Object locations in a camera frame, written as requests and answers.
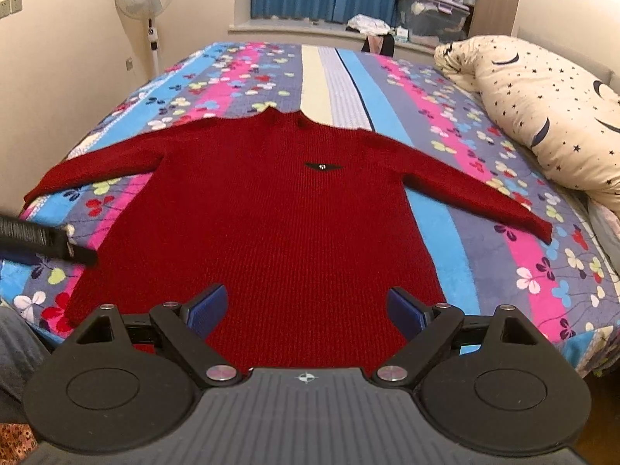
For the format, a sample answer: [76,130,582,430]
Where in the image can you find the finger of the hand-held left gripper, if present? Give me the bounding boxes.
[0,213,100,268]

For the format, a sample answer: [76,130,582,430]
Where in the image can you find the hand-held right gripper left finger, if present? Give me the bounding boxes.
[72,283,244,389]

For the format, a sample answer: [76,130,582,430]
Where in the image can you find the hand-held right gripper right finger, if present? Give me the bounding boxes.
[370,287,543,389]

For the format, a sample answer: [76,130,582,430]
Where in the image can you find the red knitted sweater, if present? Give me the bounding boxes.
[23,109,554,379]

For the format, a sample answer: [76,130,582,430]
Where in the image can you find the person's grey pants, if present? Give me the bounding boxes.
[0,307,52,424]

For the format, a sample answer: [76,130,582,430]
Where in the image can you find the brown floral patterned cloth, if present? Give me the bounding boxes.
[0,424,37,465]

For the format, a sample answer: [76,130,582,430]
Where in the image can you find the cream star print pillow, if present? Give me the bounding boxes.
[433,35,620,214]

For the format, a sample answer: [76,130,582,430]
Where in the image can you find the striped floral blanket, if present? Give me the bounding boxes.
[0,41,620,379]

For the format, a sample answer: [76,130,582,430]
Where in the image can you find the white crumpled cloth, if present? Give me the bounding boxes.
[348,14,391,34]

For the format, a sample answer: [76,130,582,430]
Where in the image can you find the white window sill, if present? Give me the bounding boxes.
[229,19,437,52]

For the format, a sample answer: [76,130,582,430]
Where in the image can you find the clear plastic storage box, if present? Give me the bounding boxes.
[396,0,470,49]

